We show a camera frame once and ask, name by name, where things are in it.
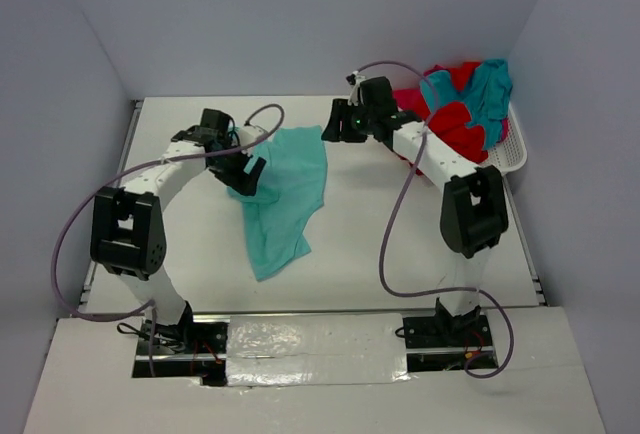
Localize white plastic basket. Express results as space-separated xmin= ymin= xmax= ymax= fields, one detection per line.
xmin=484 ymin=103 xmax=528 ymax=176

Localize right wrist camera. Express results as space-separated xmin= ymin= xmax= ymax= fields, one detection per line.
xmin=357 ymin=76 xmax=398 ymax=116

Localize aluminium rail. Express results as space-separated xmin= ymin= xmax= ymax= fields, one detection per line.
xmin=194 ymin=307 xmax=435 ymax=319

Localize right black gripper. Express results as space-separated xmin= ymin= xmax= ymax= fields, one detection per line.
xmin=320 ymin=99 xmax=375 ymax=144

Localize mint green t shirt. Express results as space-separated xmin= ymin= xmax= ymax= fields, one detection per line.
xmin=227 ymin=125 xmax=328 ymax=282

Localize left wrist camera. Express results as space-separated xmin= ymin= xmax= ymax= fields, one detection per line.
xmin=199 ymin=108 xmax=235 ymax=143

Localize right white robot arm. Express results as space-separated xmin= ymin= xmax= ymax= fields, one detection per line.
xmin=321 ymin=98 xmax=509 ymax=345

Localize magenta pink t shirt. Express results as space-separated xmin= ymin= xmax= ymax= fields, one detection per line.
xmin=392 ymin=88 xmax=430 ymax=120

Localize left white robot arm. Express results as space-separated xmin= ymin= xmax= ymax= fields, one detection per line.
xmin=90 ymin=125 xmax=266 ymax=353

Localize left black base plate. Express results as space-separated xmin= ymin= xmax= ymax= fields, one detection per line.
xmin=152 ymin=322 xmax=229 ymax=355

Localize teal blue t shirt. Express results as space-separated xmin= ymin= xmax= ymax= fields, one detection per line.
xmin=419 ymin=58 xmax=513 ymax=152

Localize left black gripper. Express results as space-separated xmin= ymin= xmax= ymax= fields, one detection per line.
xmin=207 ymin=136 xmax=265 ymax=196

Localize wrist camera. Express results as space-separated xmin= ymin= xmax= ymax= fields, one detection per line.
xmin=199 ymin=108 xmax=235 ymax=143
xmin=357 ymin=76 xmax=398 ymax=116

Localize red t shirt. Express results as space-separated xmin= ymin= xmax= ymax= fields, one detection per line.
xmin=414 ymin=61 xmax=488 ymax=164

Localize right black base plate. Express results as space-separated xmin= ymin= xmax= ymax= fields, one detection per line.
xmin=395 ymin=315 xmax=493 ymax=350

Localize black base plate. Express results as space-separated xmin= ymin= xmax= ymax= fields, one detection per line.
xmin=152 ymin=322 xmax=229 ymax=355
xmin=395 ymin=315 xmax=493 ymax=350

